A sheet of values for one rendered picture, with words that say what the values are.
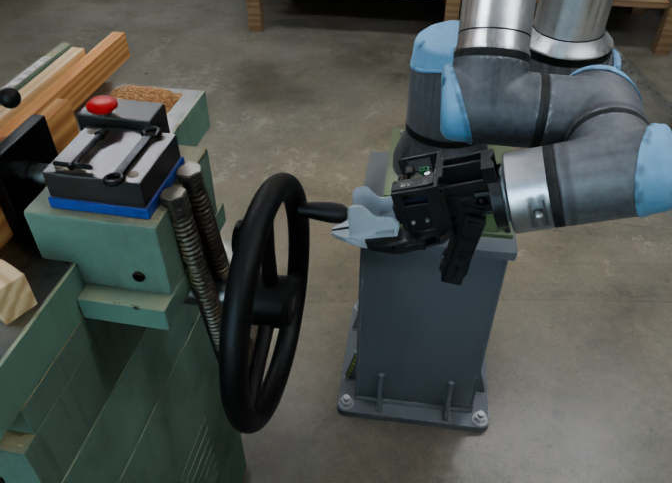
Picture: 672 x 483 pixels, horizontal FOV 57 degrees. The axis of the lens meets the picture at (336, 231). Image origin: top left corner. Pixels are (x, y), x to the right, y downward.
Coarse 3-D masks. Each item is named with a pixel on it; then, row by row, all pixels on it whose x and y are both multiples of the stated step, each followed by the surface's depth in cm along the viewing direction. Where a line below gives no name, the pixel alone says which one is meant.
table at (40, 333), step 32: (192, 96) 87; (192, 128) 86; (0, 256) 62; (32, 256) 62; (32, 288) 59; (64, 288) 60; (96, 288) 63; (0, 320) 56; (32, 320) 56; (64, 320) 60; (128, 320) 62; (160, 320) 61; (0, 352) 53; (32, 352) 56; (0, 384) 52; (32, 384) 56; (0, 416) 52
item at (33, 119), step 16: (16, 128) 63; (32, 128) 63; (48, 128) 66; (0, 144) 60; (16, 144) 61; (32, 144) 63; (48, 144) 66; (0, 160) 59; (16, 160) 61; (32, 160) 64; (48, 160) 66; (0, 176) 59; (16, 176) 61; (32, 176) 63; (0, 192) 60; (16, 192) 62; (32, 192) 64; (16, 208) 62; (16, 224) 63
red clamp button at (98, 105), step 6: (96, 96) 62; (102, 96) 62; (108, 96) 62; (90, 102) 61; (96, 102) 61; (102, 102) 61; (108, 102) 61; (114, 102) 61; (90, 108) 60; (96, 108) 60; (102, 108) 60; (108, 108) 60; (114, 108) 61; (102, 114) 61
